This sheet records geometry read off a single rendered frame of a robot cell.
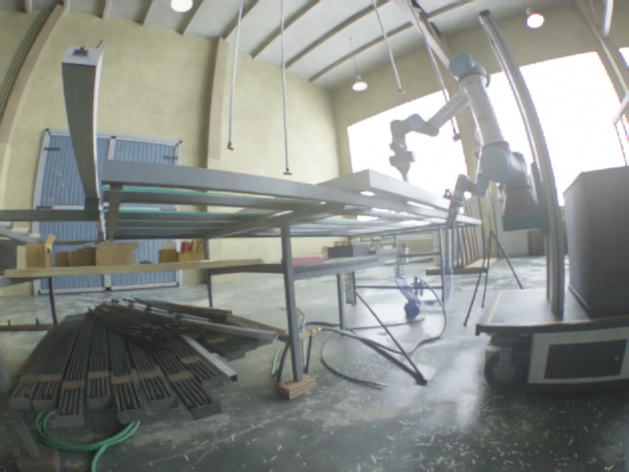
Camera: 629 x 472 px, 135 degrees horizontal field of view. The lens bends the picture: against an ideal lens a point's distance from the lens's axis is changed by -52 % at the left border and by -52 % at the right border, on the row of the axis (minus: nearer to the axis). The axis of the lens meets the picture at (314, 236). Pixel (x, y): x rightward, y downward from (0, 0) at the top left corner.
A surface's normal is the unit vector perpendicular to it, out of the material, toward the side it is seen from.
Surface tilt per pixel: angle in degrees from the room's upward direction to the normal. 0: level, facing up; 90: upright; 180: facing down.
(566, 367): 90
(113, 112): 90
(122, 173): 90
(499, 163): 97
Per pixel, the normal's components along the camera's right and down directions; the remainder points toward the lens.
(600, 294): -0.70, 0.00
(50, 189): 0.69, -0.10
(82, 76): 0.07, 1.00
